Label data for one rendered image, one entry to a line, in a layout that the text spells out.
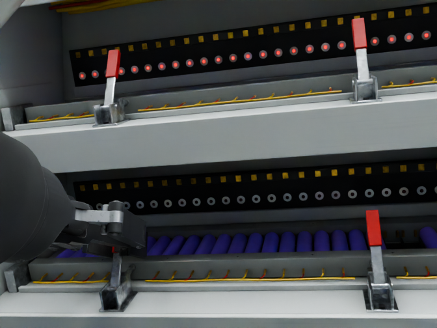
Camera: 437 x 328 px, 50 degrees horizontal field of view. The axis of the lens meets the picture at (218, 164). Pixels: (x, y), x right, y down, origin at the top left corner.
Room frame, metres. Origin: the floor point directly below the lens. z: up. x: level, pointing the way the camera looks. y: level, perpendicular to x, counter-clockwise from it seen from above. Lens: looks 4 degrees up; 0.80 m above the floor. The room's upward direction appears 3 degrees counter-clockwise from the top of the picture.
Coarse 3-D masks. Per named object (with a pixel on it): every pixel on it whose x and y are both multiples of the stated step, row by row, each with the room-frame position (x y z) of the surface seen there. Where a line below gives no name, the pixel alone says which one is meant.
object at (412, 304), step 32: (160, 224) 0.66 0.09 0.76; (192, 224) 0.65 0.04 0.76; (0, 288) 0.56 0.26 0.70; (0, 320) 0.52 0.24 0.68; (32, 320) 0.51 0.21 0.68; (64, 320) 0.50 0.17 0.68; (96, 320) 0.49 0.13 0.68; (128, 320) 0.48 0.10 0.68; (160, 320) 0.48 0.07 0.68; (192, 320) 0.47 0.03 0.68; (224, 320) 0.46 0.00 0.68; (256, 320) 0.45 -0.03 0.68; (288, 320) 0.45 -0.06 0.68; (320, 320) 0.44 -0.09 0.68; (352, 320) 0.44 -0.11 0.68; (384, 320) 0.43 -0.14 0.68; (416, 320) 0.42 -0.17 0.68
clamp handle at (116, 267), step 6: (114, 252) 0.51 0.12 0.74; (114, 258) 0.51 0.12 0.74; (120, 258) 0.51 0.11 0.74; (114, 264) 0.51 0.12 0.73; (120, 264) 0.51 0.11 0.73; (114, 270) 0.51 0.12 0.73; (120, 270) 0.51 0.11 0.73; (114, 276) 0.51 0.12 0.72; (120, 276) 0.51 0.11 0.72; (114, 282) 0.50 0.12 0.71; (120, 282) 0.51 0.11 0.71
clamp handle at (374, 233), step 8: (368, 216) 0.46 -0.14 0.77; (376, 216) 0.46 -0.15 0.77; (368, 224) 0.46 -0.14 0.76; (376, 224) 0.46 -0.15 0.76; (368, 232) 0.46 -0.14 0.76; (376, 232) 0.46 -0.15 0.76; (368, 240) 0.46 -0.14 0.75; (376, 240) 0.45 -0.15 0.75; (376, 248) 0.45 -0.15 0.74; (376, 256) 0.45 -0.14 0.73; (376, 264) 0.45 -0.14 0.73; (376, 272) 0.45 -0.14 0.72; (376, 280) 0.45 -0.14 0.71; (384, 280) 0.44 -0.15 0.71
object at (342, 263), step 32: (128, 256) 0.57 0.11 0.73; (160, 256) 0.56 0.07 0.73; (192, 256) 0.55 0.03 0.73; (224, 256) 0.53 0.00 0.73; (256, 256) 0.53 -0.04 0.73; (288, 256) 0.52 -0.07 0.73; (320, 256) 0.51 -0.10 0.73; (352, 256) 0.50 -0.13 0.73; (384, 256) 0.49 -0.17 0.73; (416, 256) 0.48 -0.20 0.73
